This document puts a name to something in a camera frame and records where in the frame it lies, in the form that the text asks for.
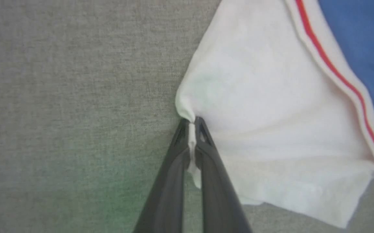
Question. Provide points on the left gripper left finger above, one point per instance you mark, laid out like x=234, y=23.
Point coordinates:
x=167, y=194

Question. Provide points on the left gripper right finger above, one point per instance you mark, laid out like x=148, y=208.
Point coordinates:
x=219, y=200

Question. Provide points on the blue and white shirt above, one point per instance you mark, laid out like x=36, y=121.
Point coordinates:
x=271, y=113

